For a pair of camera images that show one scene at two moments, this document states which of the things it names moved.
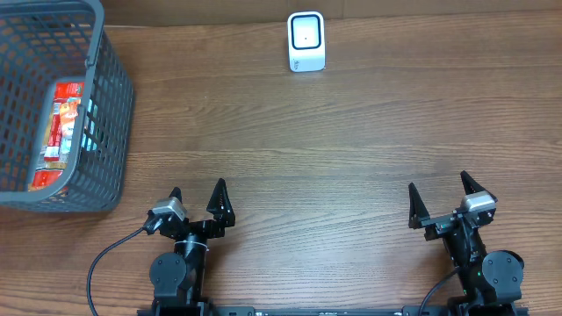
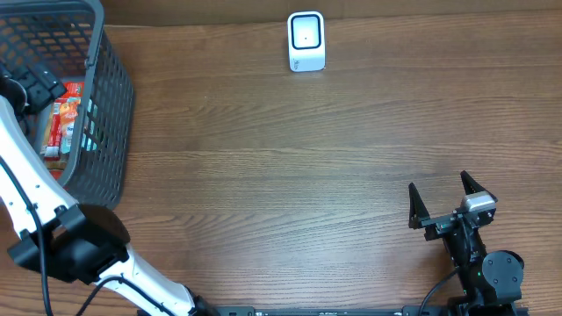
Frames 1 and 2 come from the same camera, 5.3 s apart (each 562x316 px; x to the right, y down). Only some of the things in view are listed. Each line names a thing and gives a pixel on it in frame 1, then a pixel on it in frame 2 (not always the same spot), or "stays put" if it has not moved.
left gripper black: (198, 226) -> (38, 82)
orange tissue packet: (68, 112) stays put
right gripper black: (420, 217) stays put
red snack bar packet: (51, 166) stays put
